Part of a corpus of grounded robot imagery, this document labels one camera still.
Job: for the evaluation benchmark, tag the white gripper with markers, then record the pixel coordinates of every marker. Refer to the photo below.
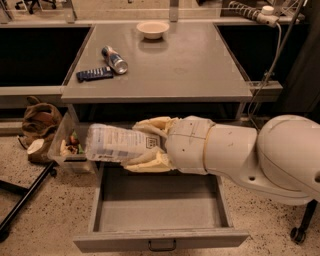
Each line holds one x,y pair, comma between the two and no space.
187,144

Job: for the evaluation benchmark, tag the clear plastic water bottle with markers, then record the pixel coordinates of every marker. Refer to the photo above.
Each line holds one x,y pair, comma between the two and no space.
115,144

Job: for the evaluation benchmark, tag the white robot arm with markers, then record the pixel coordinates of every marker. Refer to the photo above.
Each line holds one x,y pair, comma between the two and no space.
280,161

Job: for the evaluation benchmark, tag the open grey lower drawer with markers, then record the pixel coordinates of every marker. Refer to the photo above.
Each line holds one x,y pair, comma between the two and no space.
158,212

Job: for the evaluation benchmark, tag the grey drawer cabinet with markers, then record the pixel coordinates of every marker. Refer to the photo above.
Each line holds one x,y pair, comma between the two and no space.
187,72

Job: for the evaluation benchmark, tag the dark blue snack bar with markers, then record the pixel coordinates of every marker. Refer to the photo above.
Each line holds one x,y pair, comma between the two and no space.
104,72

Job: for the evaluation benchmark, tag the clear plastic storage bin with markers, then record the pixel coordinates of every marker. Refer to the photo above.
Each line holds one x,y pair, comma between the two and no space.
66,149

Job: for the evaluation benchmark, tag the silver blue soda can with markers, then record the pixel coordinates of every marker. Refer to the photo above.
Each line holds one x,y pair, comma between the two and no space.
114,60

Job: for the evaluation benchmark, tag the white bowl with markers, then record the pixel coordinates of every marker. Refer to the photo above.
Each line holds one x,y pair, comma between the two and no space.
152,30

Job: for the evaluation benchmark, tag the brown cloth bag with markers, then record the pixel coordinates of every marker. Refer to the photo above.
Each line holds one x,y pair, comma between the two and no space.
40,123

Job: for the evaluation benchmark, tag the black metal stand leg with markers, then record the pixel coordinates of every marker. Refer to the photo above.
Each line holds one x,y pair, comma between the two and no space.
25,195

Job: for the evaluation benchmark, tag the white coiled hose fixture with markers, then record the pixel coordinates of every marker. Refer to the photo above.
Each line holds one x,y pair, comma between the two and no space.
264,16

